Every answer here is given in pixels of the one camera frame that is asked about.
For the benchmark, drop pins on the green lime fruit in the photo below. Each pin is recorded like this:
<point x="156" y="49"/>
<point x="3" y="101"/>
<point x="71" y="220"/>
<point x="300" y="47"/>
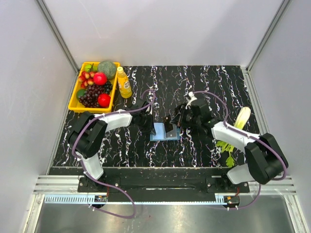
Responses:
<point x="89" y="68"/>

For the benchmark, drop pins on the yellow juice bottle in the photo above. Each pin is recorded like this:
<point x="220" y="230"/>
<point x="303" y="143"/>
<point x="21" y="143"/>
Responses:
<point x="124" y="84"/>

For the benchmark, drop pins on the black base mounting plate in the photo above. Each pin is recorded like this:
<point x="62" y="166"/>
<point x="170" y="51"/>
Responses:
<point x="205" y="179"/>

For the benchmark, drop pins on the green avocado fruit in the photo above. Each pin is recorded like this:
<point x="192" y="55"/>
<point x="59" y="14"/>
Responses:
<point x="80" y="93"/>

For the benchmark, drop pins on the small red fruit cluster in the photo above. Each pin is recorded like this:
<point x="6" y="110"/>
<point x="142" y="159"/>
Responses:
<point x="86" y="79"/>

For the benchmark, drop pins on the black credit card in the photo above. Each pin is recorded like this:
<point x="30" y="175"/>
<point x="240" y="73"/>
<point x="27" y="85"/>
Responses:
<point x="172" y="135"/>
<point x="167" y="123"/>

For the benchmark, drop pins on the white celery stalk with leaves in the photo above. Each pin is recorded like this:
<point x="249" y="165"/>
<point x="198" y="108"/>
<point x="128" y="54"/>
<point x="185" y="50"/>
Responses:
<point x="240" y="122"/>

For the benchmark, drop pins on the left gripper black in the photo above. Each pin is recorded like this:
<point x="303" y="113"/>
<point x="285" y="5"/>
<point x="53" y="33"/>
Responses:
<point x="150" y="127"/>

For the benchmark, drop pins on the blue card holder wallet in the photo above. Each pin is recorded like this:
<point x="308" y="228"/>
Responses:
<point x="160" y="134"/>

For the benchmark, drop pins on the red apple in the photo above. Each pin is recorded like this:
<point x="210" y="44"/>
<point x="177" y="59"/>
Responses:
<point x="104" y="100"/>

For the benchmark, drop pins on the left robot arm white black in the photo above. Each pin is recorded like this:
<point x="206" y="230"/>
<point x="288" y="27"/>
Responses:
<point x="88" y="132"/>

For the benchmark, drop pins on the green melon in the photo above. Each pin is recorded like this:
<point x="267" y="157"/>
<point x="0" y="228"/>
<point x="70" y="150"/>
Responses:
<point x="108" y="68"/>

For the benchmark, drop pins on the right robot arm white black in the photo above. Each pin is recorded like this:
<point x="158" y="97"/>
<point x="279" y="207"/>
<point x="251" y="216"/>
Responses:
<point x="264" y="157"/>

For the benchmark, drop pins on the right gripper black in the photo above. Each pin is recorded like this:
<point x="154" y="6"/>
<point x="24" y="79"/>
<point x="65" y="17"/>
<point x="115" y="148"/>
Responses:
<point x="179" y="119"/>

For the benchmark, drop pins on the dark purple grape bunch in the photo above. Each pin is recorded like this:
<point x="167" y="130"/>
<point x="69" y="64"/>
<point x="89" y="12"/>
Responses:
<point x="89" y="99"/>

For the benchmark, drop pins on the yellow plastic tray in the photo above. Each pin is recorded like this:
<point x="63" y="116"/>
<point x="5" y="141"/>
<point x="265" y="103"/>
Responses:
<point x="76" y="106"/>

